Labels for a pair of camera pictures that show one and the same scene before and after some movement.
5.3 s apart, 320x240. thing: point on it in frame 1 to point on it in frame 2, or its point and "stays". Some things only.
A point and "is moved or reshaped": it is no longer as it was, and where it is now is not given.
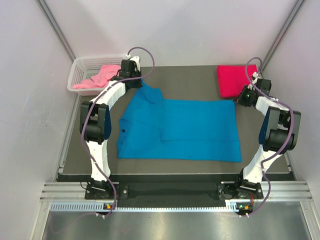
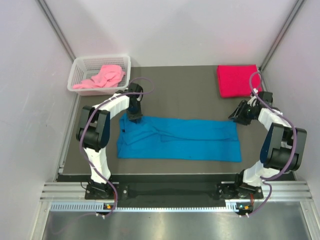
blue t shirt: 150,127 is moved or reshaped
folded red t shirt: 232,78 stays
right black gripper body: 244,97 to 244,114
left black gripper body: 136,83 to 134,112
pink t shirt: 100,80 stays
